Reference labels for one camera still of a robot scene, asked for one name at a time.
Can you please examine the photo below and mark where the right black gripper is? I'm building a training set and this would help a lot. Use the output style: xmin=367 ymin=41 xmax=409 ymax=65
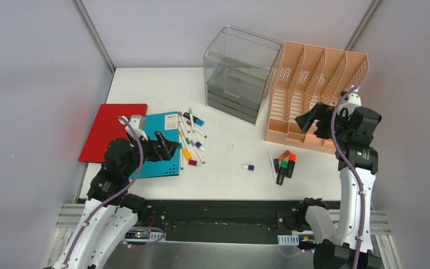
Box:
xmin=295 ymin=101 xmax=352 ymax=143

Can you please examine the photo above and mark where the teal notebook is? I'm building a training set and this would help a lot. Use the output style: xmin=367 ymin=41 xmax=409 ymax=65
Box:
xmin=139 ymin=111 xmax=180 ymax=178

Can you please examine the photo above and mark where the red folder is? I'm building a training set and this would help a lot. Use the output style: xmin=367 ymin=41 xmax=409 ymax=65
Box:
xmin=78 ymin=104 xmax=148 ymax=163

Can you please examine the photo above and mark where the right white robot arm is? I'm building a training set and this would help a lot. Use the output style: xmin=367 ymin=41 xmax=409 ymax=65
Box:
xmin=295 ymin=102 xmax=383 ymax=268

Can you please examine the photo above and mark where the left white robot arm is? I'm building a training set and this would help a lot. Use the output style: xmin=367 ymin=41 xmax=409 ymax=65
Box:
xmin=51 ymin=131 xmax=179 ymax=268

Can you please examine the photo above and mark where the teal marker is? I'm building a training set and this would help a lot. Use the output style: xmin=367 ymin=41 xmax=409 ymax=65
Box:
xmin=179 ymin=143 xmax=184 ymax=171

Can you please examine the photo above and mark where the purple marker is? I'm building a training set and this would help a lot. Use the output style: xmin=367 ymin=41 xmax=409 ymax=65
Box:
xmin=190 ymin=140 xmax=205 ymax=164

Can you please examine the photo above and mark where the small red-orange marker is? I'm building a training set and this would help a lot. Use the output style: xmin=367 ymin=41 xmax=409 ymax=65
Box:
xmin=278 ymin=150 xmax=291 ymax=160

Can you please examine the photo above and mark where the brown marker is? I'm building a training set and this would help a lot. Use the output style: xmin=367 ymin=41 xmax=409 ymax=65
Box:
xmin=186 ymin=120 xmax=208 ymax=138

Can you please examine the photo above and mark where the orange highlighter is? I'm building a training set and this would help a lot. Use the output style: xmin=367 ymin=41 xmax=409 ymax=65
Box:
xmin=285 ymin=153 xmax=297 ymax=178

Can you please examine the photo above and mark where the blue black marker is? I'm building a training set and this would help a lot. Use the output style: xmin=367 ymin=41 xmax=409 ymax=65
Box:
xmin=183 ymin=112 xmax=205 ymax=126

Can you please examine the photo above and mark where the green cap marker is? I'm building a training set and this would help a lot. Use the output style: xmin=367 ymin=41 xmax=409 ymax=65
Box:
xmin=189 ymin=108 xmax=196 ymax=132

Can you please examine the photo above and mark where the peach file organizer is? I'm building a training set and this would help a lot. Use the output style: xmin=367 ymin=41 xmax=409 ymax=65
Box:
xmin=264 ymin=41 xmax=369 ymax=154

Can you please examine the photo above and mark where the green highlighter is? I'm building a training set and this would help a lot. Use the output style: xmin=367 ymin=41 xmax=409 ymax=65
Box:
xmin=276 ymin=159 xmax=288 ymax=185

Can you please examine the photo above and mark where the white pen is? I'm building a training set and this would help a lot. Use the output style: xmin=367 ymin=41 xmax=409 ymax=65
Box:
xmin=268 ymin=150 xmax=277 ymax=179

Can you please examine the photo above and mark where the small blue cap bottle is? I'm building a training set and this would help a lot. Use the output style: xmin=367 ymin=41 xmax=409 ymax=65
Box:
xmin=241 ymin=165 xmax=255 ymax=171

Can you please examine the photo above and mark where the clear grey drawer box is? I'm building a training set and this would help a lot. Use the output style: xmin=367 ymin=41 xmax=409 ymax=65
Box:
xmin=203 ymin=25 xmax=282 ymax=124

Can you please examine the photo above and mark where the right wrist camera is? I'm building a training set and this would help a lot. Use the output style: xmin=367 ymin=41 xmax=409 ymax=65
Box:
xmin=338 ymin=89 xmax=361 ymax=115

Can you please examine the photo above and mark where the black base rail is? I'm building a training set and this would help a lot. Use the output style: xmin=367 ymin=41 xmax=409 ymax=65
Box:
xmin=136 ymin=200 xmax=303 ymax=244

